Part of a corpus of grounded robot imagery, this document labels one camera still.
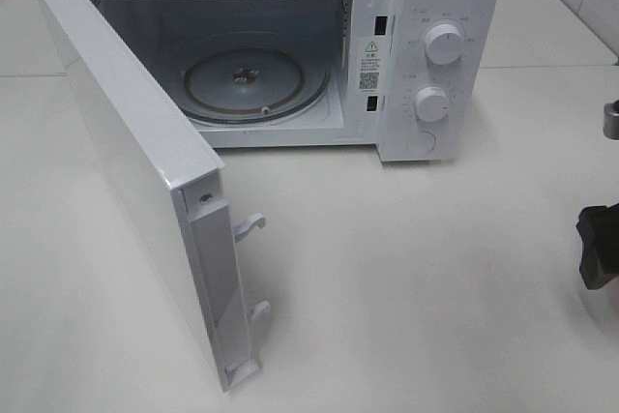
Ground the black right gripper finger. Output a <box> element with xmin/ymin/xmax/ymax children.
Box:
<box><xmin>576</xmin><ymin>205</ymin><xmax>618</xmax><ymax>290</ymax></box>

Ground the round white door button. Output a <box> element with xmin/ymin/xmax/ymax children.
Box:
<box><xmin>405</xmin><ymin>131</ymin><xmax>436</xmax><ymax>160</ymax></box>

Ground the white microwave door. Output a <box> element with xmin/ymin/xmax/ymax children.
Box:
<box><xmin>39</xmin><ymin>0</ymin><xmax>270</xmax><ymax>390</ymax></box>

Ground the lower white timer knob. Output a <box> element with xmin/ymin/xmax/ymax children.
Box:
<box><xmin>413</xmin><ymin>86</ymin><xmax>451</xmax><ymax>123</ymax></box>

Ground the upper white power knob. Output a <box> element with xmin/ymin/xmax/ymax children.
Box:
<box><xmin>422</xmin><ymin>21</ymin><xmax>465</xmax><ymax>66</ymax></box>

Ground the white microwave oven body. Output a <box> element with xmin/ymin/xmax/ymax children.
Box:
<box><xmin>91</xmin><ymin>0</ymin><xmax>497</xmax><ymax>162</ymax></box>

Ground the glass microwave turntable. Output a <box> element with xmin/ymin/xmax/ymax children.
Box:
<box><xmin>176</xmin><ymin>32</ymin><xmax>331</xmax><ymax>126</ymax></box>

